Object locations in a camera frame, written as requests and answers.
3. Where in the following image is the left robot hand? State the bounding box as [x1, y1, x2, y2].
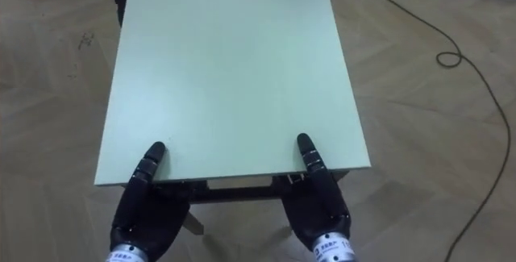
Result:
[110, 141, 191, 262]

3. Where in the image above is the white table with black frame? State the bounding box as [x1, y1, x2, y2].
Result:
[94, 0, 372, 236]

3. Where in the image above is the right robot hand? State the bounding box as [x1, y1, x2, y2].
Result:
[273, 133, 352, 253]

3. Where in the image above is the black floor cable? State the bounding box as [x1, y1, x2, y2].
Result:
[342, 0, 512, 262]

